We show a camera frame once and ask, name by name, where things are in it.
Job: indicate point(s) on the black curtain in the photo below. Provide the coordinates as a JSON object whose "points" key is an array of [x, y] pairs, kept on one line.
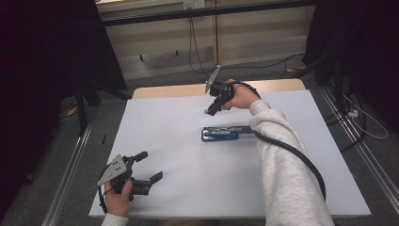
{"points": [[47, 62], [360, 47]]}

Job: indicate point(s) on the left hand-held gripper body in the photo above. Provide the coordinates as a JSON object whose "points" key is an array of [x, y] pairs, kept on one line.
{"points": [[116, 171]]}

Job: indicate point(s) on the black stand leg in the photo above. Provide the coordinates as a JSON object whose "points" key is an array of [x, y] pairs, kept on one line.
{"points": [[313, 64]]}

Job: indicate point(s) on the white table sheet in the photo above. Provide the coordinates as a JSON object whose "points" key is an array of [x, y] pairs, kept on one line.
{"points": [[175, 150]]}

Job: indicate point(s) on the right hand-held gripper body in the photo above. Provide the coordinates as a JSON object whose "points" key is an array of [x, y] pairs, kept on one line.
{"points": [[221, 91]]}

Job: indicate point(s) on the small black floor item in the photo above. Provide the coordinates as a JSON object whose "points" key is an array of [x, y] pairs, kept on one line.
{"points": [[103, 139]]}

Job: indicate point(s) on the black horizontal bar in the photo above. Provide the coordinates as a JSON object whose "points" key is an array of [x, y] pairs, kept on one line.
{"points": [[200, 13]]}

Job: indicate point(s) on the black stand legs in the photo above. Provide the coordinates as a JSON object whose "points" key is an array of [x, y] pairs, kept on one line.
{"points": [[82, 106]]}

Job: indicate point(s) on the white wall socket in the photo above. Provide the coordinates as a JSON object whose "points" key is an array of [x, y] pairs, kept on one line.
{"points": [[194, 4]]}

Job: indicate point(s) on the person's right hand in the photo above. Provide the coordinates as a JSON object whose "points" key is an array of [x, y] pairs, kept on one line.
{"points": [[241, 97]]}

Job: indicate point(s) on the blue stapler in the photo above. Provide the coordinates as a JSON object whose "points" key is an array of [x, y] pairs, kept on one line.
{"points": [[219, 134]]}

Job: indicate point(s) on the metal floor rail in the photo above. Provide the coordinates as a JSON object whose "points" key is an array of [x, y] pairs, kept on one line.
{"points": [[360, 147], [67, 175]]}

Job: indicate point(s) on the person's left hand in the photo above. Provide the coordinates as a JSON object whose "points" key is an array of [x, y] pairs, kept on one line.
{"points": [[119, 201]]}

